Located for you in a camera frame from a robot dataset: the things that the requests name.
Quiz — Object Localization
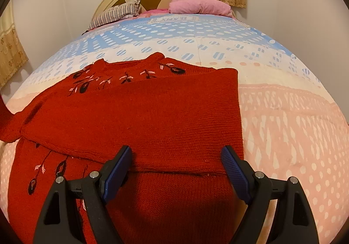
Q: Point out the red knitted sweater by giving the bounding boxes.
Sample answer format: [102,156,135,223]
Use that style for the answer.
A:
[0,52,244,244]

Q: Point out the striped pillow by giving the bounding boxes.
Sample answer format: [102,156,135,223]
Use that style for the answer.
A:
[88,0,142,31]

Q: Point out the pink and blue patterned bedsheet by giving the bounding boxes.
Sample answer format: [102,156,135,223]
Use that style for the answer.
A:
[0,14,349,244]

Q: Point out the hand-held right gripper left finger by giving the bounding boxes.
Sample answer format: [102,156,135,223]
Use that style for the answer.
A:
[33,145,133,244]

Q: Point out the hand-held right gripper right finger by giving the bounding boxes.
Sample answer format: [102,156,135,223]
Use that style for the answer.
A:
[220,145,320,244]

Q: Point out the pink folded cloth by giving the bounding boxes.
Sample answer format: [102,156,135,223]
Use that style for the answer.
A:
[139,8,170,17]

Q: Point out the pink pillow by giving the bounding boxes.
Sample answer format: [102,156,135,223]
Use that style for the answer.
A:
[168,0,234,17]

